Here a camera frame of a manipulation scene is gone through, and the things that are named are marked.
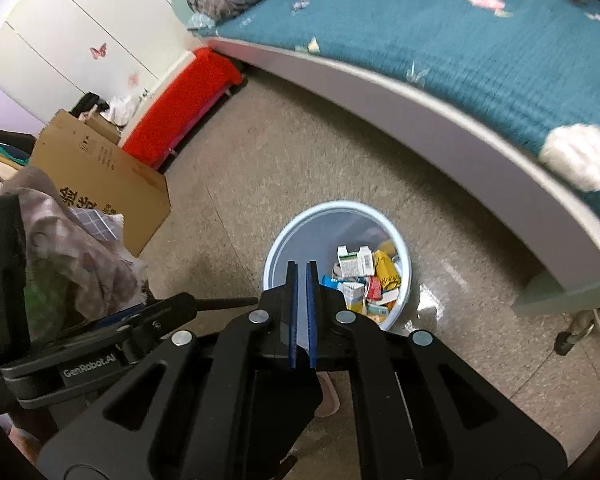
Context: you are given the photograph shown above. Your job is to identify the red snack bag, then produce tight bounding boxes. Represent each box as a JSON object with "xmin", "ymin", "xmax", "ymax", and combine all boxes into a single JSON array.
[{"xmin": 366, "ymin": 276, "xmax": 384, "ymax": 302}]

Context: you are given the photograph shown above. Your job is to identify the yellow paper bag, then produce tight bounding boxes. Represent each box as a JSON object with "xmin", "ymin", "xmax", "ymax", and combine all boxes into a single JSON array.
[{"xmin": 374, "ymin": 250, "xmax": 401, "ymax": 292}]

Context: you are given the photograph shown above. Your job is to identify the white medicine box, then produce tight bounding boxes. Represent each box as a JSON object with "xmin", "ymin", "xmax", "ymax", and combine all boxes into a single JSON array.
[{"xmin": 337, "ymin": 246, "xmax": 375, "ymax": 278}]

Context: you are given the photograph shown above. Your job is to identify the light blue plastic bucket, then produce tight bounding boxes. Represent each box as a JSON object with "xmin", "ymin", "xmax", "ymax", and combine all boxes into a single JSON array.
[{"xmin": 262, "ymin": 200, "xmax": 412, "ymax": 344}]

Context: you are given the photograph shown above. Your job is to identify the hanging clothes on rack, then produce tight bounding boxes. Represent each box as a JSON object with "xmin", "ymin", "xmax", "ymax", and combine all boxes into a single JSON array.
[{"xmin": 0, "ymin": 130, "xmax": 36, "ymax": 188}]

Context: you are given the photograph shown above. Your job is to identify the large cardboard box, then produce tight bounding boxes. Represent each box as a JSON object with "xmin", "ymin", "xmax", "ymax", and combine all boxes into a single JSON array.
[{"xmin": 29, "ymin": 110, "xmax": 171, "ymax": 256}]

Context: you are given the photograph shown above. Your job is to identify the white plastic bag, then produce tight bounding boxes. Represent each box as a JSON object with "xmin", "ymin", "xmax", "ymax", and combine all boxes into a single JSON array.
[{"xmin": 100, "ymin": 94, "xmax": 142, "ymax": 128}]

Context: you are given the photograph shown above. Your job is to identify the red covered bench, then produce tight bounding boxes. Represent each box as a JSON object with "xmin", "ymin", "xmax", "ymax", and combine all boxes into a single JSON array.
[{"xmin": 121, "ymin": 47, "xmax": 242, "ymax": 169}]

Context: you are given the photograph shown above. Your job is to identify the teal bed mattress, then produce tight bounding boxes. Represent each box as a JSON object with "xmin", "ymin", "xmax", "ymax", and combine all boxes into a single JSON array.
[{"xmin": 200, "ymin": 0, "xmax": 600, "ymax": 219}]

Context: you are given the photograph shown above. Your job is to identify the white bed frame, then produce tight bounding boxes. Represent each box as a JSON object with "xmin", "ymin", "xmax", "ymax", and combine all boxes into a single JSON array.
[{"xmin": 204, "ymin": 37, "xmax": 600, "ymax": 315}]

